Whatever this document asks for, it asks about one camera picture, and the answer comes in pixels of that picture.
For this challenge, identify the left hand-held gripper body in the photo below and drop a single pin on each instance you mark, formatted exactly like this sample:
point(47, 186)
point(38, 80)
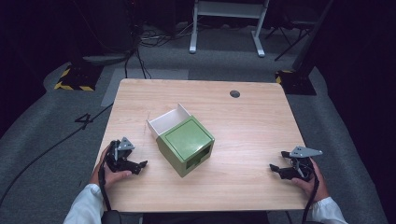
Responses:
point(117, 155)

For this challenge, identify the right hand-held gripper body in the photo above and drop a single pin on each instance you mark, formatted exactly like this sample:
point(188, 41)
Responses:
point(302, 166)

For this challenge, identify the person's left hand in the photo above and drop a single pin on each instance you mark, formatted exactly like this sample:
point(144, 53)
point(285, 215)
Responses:
point(112, 178)

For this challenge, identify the person's right hand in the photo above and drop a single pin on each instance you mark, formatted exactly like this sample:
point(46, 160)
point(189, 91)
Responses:
point(313, 186)

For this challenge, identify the green drawer cabinet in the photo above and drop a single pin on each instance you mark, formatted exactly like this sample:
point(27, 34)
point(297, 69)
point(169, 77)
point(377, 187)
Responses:
point(186, 146)

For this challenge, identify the white drawer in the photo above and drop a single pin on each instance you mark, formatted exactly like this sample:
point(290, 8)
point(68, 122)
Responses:
point(168, 121)

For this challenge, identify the black yellow striped stand base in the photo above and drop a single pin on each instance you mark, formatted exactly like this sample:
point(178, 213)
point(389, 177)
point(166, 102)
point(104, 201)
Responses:
point(77, 79)
point(295, 81)

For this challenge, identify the black tripod stand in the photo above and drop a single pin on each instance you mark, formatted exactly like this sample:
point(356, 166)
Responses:
point(291, 34)

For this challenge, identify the white metal stand frame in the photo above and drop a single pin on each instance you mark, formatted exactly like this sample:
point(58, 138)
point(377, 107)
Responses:
point(229, 12)

